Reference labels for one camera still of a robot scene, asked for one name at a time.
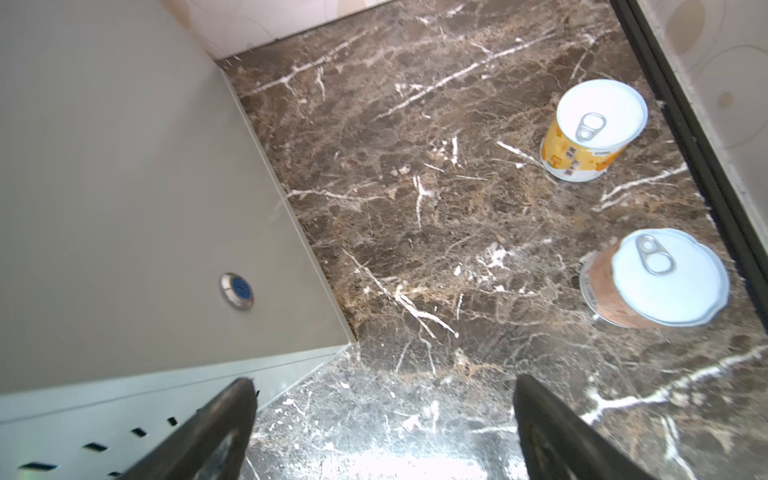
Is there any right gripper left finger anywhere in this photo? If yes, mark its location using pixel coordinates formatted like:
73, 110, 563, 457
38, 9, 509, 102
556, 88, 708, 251
121, 378, 258, 479

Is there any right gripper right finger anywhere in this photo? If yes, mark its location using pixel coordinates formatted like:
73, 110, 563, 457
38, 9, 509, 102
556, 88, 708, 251
513, 374, 652, 479

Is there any yellow label can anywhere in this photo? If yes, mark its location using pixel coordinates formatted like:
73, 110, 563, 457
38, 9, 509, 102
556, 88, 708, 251
540, 79, 648, 183

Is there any grey metal cabinet box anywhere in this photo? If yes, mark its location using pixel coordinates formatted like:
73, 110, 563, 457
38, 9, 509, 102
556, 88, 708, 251
1, 1, 353, 479

